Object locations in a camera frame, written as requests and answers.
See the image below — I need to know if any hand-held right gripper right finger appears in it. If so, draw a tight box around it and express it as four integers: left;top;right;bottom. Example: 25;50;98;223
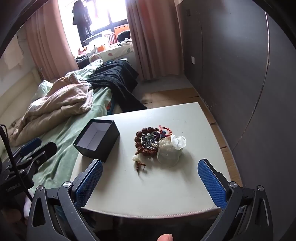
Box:
198;159;274;241

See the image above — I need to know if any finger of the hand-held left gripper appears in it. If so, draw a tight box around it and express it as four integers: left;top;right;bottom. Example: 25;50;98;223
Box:
14;142;58;175
11;137;42;160

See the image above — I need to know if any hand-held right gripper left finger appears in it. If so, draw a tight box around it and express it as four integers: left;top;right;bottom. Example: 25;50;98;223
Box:
26;159;103;241

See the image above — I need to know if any black jewelry box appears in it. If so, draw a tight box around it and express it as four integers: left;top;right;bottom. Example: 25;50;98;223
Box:
73;119;120;163

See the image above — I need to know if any clear plastic bag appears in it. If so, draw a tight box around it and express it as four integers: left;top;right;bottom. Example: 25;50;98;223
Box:
157;139;183;168

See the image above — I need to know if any white flower-shaped pendant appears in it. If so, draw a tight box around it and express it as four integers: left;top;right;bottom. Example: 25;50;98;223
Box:
171;135;187;149

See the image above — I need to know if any brown bead bracelet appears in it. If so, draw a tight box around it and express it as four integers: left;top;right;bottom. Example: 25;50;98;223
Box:
132;126;160;173

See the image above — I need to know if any red string bracelet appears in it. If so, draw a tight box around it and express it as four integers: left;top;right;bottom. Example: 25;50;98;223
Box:
158;126;173;137

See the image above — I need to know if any dark bead bracelet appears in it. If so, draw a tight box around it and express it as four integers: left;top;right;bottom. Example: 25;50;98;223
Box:
142;132;162;149

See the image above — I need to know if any green bed sheet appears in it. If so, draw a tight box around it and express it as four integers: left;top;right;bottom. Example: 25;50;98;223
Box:
32;59;116;200

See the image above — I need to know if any pink fleece blanket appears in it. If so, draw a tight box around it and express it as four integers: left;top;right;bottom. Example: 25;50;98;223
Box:
9;72;94;146

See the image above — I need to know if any flattened cardboard sheet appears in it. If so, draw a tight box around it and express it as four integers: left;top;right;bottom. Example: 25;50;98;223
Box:
139;88;241;183

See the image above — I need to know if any black knitted blanket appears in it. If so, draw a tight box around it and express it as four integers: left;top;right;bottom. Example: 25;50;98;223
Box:
87;60;148;113

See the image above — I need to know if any pink curtain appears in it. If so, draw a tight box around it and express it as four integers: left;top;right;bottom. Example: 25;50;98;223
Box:
126;0;185;81
24;0;80;80

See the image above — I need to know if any hanging black garment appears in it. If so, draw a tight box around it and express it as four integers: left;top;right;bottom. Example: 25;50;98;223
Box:
72;0;93;47

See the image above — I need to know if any black round bag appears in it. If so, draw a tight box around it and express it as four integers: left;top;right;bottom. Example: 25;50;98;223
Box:
117;30;130;42

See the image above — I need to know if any black cable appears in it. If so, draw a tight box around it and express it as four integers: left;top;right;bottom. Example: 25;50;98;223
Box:
0;125;33;201

